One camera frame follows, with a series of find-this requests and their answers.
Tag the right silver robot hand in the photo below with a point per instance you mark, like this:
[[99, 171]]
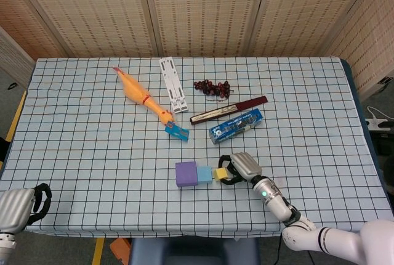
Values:
[[246, 166]]

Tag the light blue checkered tablecloth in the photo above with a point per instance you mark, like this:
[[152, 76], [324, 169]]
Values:
[[92, 154]]

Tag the dark red grape bunch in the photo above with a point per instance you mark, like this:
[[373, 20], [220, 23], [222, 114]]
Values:
[[212, 87]]

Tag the white power strip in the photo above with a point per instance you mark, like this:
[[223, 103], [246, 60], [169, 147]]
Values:
[[377, 123]]

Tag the orange floor object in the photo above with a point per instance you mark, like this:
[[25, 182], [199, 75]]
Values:
[[120, 249]]

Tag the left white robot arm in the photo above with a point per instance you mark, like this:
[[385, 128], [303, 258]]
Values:
[[6, 248]]

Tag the large purple foam cube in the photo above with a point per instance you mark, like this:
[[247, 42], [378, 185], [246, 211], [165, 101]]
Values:
[[186, 172]]

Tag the medium blue foam cube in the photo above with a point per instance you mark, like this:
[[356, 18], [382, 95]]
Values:
[[204, 174]]

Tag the yellow rubber chicken toy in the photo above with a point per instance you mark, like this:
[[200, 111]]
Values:
[[134, 89]]

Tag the white folding stand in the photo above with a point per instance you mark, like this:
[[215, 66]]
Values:
[[172, 86]]

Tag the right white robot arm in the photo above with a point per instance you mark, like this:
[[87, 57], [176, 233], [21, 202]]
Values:
[[277, 205]]

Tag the small yellow foam cube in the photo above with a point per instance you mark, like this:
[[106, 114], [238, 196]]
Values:
[[220, 174]]

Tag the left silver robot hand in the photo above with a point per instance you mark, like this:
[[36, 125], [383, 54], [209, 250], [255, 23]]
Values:
[[15, 209]]

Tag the dark red folded fan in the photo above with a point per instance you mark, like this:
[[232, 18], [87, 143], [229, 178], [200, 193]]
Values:
[[224, 111]]

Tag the blue cookie box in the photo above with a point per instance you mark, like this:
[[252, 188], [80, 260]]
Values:
[[235, 126]]

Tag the woven bamboo screen panel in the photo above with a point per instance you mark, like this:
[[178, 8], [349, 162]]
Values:
[[92, 9], [206, 9], [372, 37], [21, 15], [307, 9], [12, 58]]

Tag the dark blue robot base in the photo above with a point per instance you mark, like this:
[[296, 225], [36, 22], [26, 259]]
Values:
[[184, 251]]

